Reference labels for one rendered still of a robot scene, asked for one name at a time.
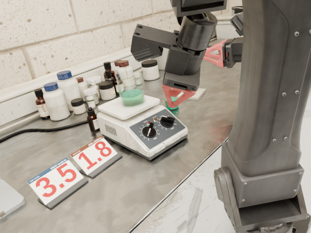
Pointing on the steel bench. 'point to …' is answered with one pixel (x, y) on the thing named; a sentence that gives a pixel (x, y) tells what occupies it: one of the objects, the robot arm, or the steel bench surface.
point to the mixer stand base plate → (9, 199)
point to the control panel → (178, 126)
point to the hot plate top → (122, 111)
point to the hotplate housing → (112, 123)
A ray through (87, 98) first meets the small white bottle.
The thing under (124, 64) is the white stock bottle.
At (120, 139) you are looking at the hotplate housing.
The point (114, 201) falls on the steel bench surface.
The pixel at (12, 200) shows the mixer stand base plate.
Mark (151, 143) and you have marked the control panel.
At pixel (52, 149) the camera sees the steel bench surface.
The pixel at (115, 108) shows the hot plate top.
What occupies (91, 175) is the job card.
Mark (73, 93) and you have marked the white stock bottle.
